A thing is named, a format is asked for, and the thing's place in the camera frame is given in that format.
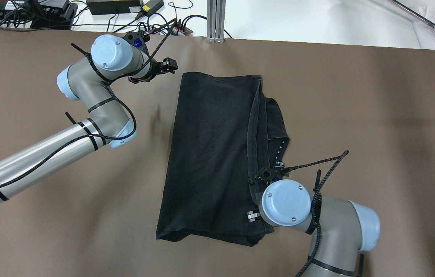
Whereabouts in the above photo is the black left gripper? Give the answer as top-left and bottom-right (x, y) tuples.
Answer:
(123, 32), (178, 84)

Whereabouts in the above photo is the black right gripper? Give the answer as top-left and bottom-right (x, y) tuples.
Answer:
(247, 167), (289, 224)

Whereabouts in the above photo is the black graphic t-shirt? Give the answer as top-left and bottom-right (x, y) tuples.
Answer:
(156, 72), (290, 247)

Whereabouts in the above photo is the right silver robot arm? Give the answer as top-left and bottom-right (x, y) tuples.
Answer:
(247, 167), (381, 277)

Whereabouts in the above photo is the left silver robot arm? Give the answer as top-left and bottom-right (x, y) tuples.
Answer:
(0, 31), (178, 204)

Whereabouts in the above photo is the grey power strip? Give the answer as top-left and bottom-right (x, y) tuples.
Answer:
(137, 20), (194, 37)

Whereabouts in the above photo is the black power adapter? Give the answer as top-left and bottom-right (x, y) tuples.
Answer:
(86, 0), (142, 15)

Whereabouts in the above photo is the grey mini computer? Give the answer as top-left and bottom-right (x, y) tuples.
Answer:
(0, 0), (80, 30)

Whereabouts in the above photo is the aluminium frame cage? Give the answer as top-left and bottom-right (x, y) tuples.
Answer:
(207, 0), (226, 43)

